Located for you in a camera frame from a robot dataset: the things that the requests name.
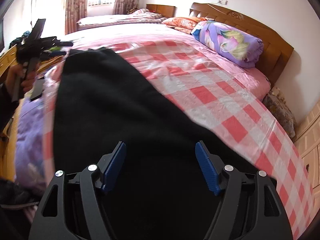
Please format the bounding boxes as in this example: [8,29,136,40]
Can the black sweatpants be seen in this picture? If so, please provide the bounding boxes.
[53,48,278,240]

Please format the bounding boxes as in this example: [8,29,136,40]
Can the black sleeved left forearm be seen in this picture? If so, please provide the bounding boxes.
[0,83,19,132]

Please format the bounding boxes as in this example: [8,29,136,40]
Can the person's left hand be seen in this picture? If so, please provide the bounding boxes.
[5,63,40,96]

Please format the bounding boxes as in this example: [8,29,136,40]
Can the pink patterned curtain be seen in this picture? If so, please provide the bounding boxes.
[65,0,87,34]

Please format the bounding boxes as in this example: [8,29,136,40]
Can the light wood wardrobe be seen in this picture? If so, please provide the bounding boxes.
[294,101,320,205]

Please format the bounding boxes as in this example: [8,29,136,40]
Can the pink checkered bed sheet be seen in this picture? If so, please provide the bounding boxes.
[15,22,316,240]

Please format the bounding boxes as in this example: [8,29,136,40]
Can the floral covered nightstand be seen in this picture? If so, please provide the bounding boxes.
[263,86,296,139]

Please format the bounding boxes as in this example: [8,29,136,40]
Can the wooden headboard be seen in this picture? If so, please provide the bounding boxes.
[189,2,293,86]
[146,4,176,18]

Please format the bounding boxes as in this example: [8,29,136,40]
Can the purple floral folded quilt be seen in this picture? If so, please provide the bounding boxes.
[191,21,264,69]

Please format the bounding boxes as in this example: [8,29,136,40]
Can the orange patterned pillow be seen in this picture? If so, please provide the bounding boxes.
[162,16,214,34]

